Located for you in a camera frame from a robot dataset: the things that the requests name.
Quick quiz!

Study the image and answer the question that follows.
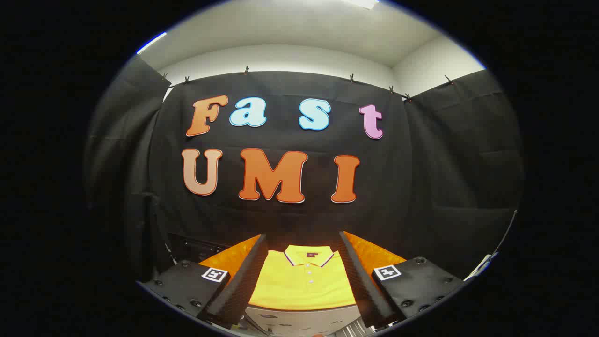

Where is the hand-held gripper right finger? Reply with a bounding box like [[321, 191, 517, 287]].
[[337, 230, 465, 330]]

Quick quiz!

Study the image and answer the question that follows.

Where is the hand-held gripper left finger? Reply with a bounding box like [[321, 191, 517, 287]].
[[138, 234, 270, 329]]

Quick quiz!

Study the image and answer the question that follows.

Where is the yellow polo shirt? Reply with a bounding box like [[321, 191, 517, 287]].
[[248, 244, 357, 311]]

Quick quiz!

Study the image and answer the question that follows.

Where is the dark glass washing machine lid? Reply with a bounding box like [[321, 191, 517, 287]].
[[166, 232, 232, 264]]

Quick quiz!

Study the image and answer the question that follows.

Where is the black backdrop cloth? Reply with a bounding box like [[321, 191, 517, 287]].
[[84, 55, 525, 281]]

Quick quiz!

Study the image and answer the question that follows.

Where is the white paper sheet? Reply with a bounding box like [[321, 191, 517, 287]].
[[463, 253, 499, 281]]

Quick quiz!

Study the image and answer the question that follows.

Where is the row of black cloth clips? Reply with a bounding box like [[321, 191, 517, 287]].
[[161, 66, 455, 101]]

